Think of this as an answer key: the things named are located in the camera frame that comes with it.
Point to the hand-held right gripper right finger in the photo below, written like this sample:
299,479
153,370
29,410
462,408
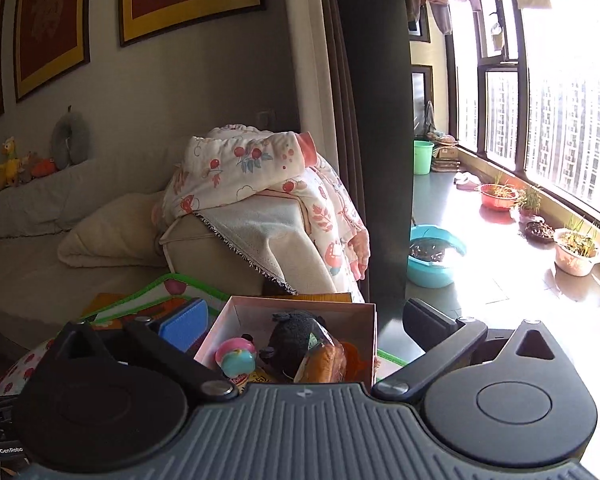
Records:
425,320

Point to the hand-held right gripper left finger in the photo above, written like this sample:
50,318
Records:
187,325

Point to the small pastel toy figure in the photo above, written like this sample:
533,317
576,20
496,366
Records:
235,357

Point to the pink cardboard box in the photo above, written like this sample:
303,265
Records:
260,312

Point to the black plush toy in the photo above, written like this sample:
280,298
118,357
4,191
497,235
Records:
292,340

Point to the yellow bread packet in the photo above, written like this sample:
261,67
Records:
322,360

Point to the colourful play mat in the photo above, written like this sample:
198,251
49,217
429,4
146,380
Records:
175,287

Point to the blue basin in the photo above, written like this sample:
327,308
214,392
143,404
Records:
430,272

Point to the orange plastic item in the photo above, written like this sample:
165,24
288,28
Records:
360,360

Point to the folded beige blanket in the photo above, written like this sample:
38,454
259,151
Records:
110,235

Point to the fringed beige towel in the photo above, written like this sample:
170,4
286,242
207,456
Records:
260,230

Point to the red planter basin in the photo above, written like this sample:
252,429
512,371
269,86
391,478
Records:
497,199

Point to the small dark pot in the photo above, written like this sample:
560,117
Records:
540,232

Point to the pair of slippers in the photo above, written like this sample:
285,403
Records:
466,181

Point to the small potted plant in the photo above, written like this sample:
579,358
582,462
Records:
530,207

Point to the stacked cardboard boxes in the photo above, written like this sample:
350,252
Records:
446,160

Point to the white flower pot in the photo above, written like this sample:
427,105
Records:
575,260

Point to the green bucket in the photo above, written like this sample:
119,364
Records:
422,157

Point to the beige sofa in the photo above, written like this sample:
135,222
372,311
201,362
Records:
30,280

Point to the floral quilt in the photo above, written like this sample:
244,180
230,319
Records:
240,160

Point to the orange plush toy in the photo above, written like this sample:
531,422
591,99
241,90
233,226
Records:
44,167

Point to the dark curtain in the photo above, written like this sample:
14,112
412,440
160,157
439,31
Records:
375,110

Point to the grey neck pillow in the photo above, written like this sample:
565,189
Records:
62,145

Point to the dark framed picture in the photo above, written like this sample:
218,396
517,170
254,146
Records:
420,27
421,100

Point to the brown plush toy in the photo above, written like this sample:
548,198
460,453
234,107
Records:
26,170

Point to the yellow plush toy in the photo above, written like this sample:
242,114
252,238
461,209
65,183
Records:
10,162

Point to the dark window frame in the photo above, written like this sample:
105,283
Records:
522,85

